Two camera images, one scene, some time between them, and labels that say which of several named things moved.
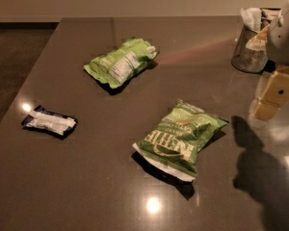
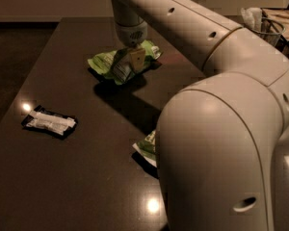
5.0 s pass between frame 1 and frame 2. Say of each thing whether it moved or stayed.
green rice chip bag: moved
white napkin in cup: stayed
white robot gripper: moved
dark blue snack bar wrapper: stayed
